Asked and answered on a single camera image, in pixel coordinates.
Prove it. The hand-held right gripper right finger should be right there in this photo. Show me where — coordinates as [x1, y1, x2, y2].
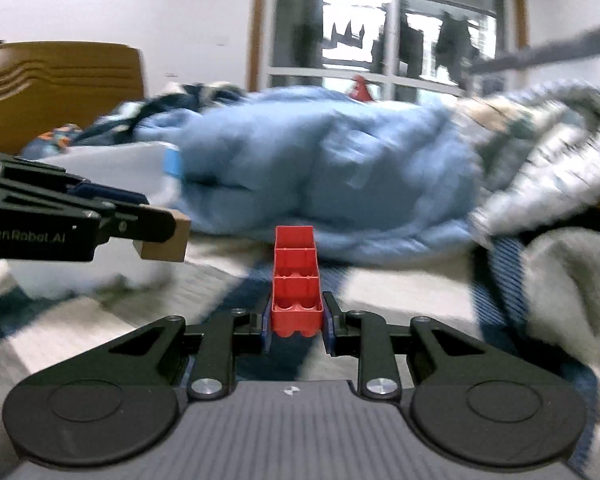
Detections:
[321, 291, 487, 402]

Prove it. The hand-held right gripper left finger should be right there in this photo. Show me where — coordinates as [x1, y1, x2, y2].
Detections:
[107, 294, 274, 402]

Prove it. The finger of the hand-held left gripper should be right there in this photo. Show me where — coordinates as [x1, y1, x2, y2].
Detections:
[0, 157, 148, 208]
[82, 203, 177, 247]

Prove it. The pale wooden block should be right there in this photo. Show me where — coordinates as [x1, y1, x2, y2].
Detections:
[132, 211, 192, 264]

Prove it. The white plastic container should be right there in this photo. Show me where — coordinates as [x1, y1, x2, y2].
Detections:
[10, 141, 184, 304]

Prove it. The red toy brick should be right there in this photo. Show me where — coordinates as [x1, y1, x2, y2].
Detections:
[269, 225, 327, 339]

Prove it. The colourful patterned pillow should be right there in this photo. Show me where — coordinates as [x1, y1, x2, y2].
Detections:
[22, 124, 86, 158]

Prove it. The blue white fleece blanket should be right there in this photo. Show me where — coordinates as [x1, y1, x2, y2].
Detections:
[0, 237, 600, 441]

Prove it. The wooden headboard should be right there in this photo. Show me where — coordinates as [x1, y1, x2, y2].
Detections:
[0, 41, 146, 159]

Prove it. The dark blue plaid quilt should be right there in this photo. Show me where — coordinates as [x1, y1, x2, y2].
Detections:
[95, 80, 253, 133]

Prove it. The light blue blanket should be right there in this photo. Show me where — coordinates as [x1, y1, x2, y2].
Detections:
[130, 85, 487, 264]

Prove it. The red bag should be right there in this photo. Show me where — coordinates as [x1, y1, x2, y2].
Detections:
[349, 74, 377, 104]

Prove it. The grey white checked blanket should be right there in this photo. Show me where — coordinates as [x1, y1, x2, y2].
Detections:
[467, 79, 600, 253]

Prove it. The row of hanging clothes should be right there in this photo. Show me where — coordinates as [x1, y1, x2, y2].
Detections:
[325, 10, 481, 86]

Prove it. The wooden framed sliding window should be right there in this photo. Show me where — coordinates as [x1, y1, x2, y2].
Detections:
[246, 0, 527, 107]

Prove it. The grey storage box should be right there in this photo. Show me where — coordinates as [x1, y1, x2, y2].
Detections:
[469, 25, 600, 77]

